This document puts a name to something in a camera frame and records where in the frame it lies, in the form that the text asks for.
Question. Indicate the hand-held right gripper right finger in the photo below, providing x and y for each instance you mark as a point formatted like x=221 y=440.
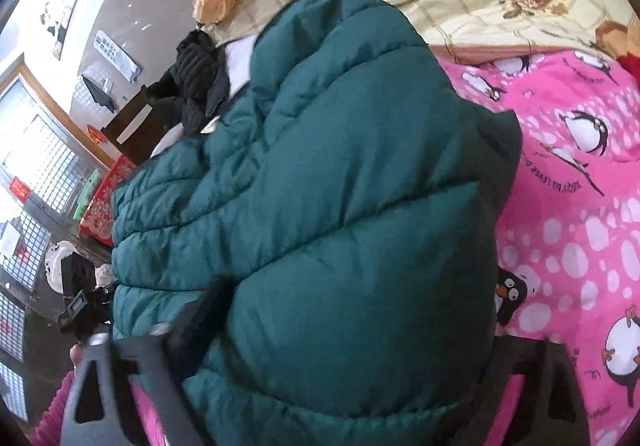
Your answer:
x=550 y=376

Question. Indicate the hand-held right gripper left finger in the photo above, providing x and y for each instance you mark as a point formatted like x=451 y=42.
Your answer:
x=195 y=336

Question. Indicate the dark green puffer jacket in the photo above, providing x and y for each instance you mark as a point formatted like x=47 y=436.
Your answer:
x=325 y=206

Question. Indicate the person's left forearm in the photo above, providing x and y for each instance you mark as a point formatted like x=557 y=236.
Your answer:
x=52 y=411

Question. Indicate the red floral box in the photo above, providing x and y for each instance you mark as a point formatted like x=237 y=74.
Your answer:
x=102 y=206

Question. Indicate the green box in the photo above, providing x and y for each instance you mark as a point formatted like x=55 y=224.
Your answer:
x=86 y=196

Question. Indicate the pink penguin print blanket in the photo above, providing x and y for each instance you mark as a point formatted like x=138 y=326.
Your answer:
x=575 y=236

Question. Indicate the wooden framed window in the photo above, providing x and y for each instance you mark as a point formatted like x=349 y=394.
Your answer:
x=45 y=151

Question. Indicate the dark wooden chair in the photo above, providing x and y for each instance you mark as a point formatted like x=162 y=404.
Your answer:
x=135 y=126

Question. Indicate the black garment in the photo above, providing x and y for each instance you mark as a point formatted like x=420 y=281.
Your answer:
x=195 y=76

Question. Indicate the red garment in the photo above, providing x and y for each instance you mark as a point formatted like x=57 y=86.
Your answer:
x=625 y=64

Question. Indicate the white ornate frame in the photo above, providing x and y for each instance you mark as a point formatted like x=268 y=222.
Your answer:
x=56 y=261

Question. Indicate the black wall fixture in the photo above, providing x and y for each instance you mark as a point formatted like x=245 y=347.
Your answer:
x=100 y=91

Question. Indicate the white wall sign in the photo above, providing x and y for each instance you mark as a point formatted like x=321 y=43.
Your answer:
x=117 y=54

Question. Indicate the panda wall poster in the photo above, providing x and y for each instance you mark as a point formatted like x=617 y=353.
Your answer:
x=59 y=21

